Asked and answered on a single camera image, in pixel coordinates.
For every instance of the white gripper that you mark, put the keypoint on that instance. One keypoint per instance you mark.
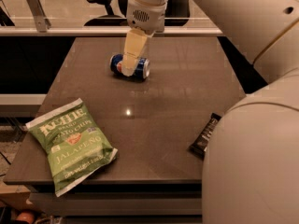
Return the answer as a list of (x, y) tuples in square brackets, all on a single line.
[(146, 17)]

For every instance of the blue pepsi can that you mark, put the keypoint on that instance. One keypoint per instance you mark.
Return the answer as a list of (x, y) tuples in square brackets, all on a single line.
[(142, 70)]

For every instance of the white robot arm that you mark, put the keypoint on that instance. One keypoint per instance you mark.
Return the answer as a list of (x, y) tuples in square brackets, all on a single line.
[(251, 167)]

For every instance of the black office chair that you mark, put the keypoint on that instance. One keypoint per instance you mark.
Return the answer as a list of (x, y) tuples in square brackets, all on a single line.
[(177, 13)]

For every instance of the green jalapeno chips bag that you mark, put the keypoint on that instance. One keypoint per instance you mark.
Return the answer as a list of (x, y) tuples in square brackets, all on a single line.
[(74, 144)]

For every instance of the black snack bar wrapper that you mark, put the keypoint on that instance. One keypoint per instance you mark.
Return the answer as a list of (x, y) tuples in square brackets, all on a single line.
[(198, 147)]

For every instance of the orange object under table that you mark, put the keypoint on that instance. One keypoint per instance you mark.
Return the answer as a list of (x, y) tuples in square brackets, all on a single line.
[(26, 216)]

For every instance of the left metal rail bracket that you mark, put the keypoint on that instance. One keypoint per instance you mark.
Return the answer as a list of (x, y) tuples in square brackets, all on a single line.
[(42, 23)]

